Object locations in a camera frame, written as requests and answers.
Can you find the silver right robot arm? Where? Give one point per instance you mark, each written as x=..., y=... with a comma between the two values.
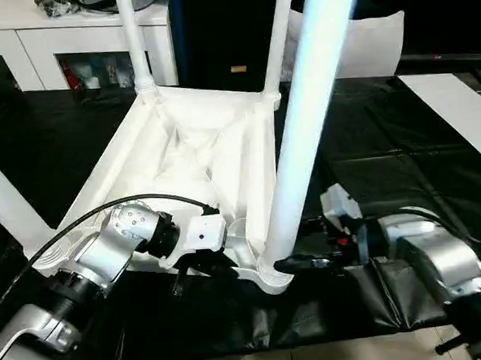
x=445, y=253

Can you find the black table mat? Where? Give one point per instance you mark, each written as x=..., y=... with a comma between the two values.
x=386, y=159

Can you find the white cabinet with glass doors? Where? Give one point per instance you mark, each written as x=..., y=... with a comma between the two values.
x=72, y=39

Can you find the small brown label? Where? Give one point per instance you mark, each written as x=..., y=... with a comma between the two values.
x=238, y=69

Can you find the white plastic table leg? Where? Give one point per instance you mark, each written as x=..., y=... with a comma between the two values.
x=277, y=43
x=302, y=123
x=136, y=43
x=4, y=194

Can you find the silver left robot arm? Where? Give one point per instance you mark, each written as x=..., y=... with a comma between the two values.
x=121, y=228

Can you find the white plastic table top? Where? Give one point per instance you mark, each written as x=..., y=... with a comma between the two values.
x=189, y=150

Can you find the grey cushion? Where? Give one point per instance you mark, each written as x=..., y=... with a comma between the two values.
x=371, y=45

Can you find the black stand bar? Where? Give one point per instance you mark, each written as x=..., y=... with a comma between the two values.
x=450, y=344

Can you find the black couch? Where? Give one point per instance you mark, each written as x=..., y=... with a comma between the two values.
x=438, y=9

